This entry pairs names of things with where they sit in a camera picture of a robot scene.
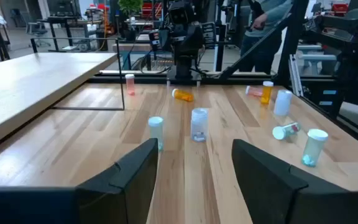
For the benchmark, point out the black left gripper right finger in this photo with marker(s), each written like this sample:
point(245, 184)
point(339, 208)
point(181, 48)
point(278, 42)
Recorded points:
point(269, 193)

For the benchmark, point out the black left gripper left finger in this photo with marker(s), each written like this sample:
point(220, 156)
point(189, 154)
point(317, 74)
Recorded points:
point(126, 186)

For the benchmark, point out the pink medicine bottle white cap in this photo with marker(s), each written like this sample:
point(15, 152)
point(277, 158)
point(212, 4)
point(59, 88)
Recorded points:
point(254, 91)
point(130, 84)

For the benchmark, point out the clear medicine bottle white cap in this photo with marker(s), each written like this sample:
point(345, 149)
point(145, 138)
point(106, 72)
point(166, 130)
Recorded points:
point(199, 124)

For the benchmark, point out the orange medicine bottle white cap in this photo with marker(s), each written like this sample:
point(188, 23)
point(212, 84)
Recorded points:
point(183, 95)
point(266, 93)

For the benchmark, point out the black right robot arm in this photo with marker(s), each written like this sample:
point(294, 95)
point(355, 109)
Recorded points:
point(185, 43)

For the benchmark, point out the black background robot arm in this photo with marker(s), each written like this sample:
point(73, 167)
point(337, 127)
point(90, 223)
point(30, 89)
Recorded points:
point(346, 28)

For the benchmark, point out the teal medicine bottle white pills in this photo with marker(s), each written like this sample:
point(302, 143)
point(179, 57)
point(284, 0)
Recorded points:
point(314, 147)

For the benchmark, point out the teal medicine bottle red pill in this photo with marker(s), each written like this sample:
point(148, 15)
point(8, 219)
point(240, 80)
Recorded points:
point(286, 131)

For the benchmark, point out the red storage bins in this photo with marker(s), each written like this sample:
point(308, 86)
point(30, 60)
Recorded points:
point(151, 9)

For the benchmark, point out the green potted room plant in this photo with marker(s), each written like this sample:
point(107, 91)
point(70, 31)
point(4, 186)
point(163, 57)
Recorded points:
point(130, 6)

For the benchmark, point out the person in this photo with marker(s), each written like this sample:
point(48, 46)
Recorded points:
point(275, 12)

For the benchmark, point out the black office desk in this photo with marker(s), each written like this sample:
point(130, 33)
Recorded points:
point(73, 22)

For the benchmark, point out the grey office chair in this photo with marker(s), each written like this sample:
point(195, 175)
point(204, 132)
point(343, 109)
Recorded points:
point(37, 31)

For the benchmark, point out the wooden shelf black metal frame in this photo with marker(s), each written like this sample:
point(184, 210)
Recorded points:
point(26, 87)

